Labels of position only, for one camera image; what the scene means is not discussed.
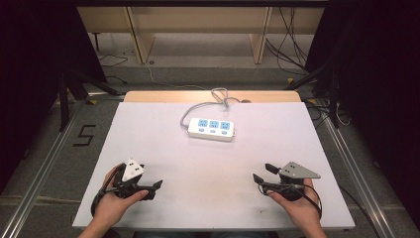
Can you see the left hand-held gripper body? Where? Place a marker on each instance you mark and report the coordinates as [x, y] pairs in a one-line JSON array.
[[132, 172]]

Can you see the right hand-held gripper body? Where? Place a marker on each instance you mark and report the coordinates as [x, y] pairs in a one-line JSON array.
[[292, 180]]

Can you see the white power strip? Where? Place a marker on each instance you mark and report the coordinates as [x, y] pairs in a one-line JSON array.
[[211, 129]]

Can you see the person's right hand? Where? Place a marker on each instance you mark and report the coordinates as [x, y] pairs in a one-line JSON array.
[[298, 208]]

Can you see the person's left hand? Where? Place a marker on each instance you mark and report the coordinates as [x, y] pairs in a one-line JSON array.
[[114, 206]]

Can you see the white table board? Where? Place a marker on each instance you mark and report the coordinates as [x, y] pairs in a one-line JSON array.
[[211, 185]]

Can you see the wooden table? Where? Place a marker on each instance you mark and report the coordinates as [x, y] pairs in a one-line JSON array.
[[185, 96]]

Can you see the black metal stand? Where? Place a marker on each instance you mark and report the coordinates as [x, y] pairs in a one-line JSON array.
[[64, 99], [334, 99]]

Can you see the black curtain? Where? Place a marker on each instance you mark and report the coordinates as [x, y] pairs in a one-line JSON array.
[[379, 82], [29, 82]]

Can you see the light wooden shelf unit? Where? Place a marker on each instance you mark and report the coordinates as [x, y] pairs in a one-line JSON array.
[[198, 20]]

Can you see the aluminium floor rail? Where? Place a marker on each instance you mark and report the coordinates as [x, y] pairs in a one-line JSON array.
[[356, 175], [43, 165]]

